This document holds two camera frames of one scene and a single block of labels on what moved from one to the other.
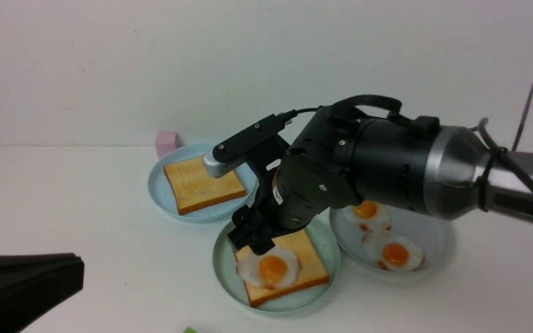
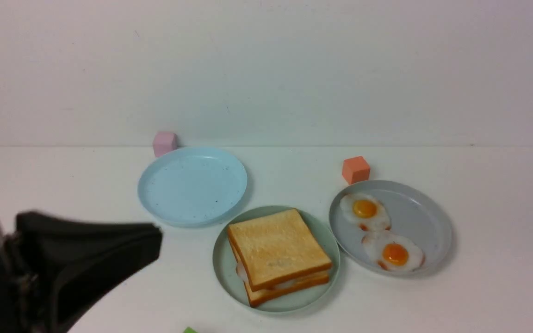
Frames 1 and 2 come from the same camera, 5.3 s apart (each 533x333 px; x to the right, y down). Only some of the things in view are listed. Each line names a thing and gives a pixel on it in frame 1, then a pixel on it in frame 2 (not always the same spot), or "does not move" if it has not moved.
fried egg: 393,252 does not move
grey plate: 434,235 does not move
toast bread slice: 194,188 -> 277,249
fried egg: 370,216 does not move
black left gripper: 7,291 -> 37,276
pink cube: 165,143 does not move
